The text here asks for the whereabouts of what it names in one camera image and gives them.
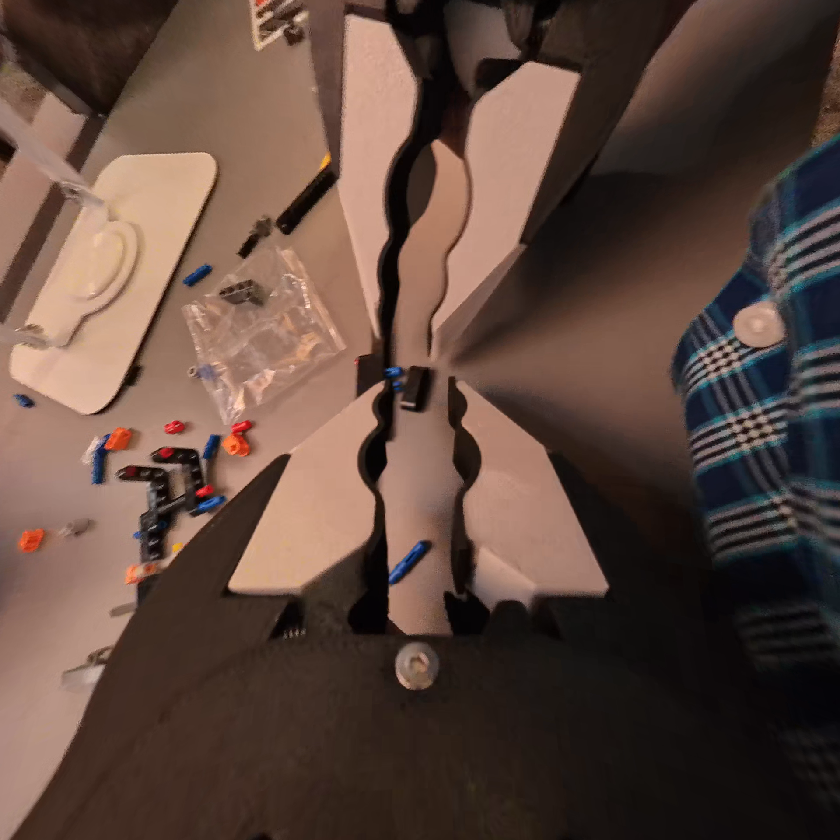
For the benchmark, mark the multicoloured lego chassis assembly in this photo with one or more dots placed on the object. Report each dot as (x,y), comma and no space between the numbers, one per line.
(157,499)

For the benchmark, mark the black lego gear rack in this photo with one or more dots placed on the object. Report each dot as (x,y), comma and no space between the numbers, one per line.
(306,200)

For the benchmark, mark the black lego pin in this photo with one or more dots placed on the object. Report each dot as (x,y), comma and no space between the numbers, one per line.
(247,244)

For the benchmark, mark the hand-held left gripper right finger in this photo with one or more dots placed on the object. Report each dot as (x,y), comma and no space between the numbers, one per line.
(525,518)

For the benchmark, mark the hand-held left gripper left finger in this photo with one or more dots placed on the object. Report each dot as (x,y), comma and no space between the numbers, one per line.
(308,518)

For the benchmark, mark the white book stand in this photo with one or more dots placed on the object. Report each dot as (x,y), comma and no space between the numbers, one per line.
(151,216)

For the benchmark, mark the pale small lego piece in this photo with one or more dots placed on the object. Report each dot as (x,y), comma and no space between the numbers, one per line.
(76,527)

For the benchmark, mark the orange lego connector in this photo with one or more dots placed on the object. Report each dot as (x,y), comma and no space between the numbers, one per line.
(236,444)
(31,539)
(118,439)

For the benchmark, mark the small clear plastic wrapper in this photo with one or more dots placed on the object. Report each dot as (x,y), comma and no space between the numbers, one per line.
(88,449)

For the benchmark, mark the blue plaid shirt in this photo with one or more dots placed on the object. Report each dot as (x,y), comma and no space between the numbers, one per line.
(768,426)

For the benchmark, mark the light grey lego panel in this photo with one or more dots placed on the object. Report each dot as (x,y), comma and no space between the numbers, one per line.
(85,670)

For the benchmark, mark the clear zip bag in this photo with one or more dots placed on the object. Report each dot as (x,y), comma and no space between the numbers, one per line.
(275,328)

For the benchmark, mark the short black lego piece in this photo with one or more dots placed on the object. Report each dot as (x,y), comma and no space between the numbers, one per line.
(415,388)

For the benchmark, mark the dark grey angled lego beam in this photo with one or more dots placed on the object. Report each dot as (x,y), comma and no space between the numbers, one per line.
(243,293)

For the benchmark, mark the black beam assembly blue pins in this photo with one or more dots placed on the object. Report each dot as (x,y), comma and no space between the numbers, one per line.
(371,394)

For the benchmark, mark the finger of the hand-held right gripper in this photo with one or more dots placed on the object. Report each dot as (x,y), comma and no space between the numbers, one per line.
(518,151)
(371,131)

